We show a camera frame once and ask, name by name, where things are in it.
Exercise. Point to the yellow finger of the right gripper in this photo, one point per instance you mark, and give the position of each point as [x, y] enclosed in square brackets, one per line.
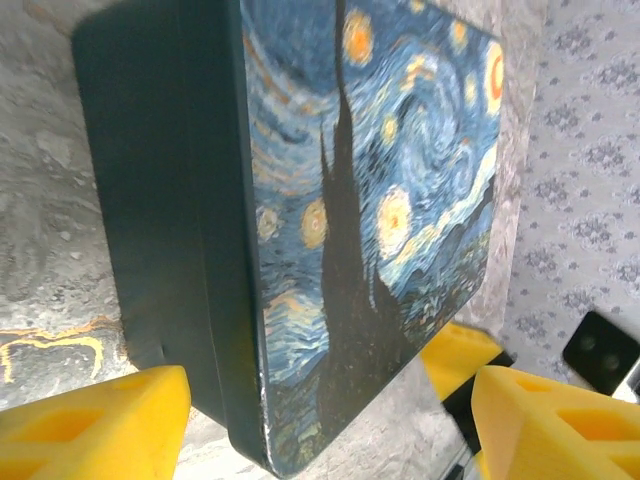
[460, 355]

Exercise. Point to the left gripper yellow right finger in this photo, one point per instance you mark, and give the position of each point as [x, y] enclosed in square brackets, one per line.
[550, 430]

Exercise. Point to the teal starry night print box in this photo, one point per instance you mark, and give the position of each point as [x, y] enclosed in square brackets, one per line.
[175, 200]

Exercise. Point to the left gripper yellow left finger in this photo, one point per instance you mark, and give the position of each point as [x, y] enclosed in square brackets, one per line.
[100, 430]

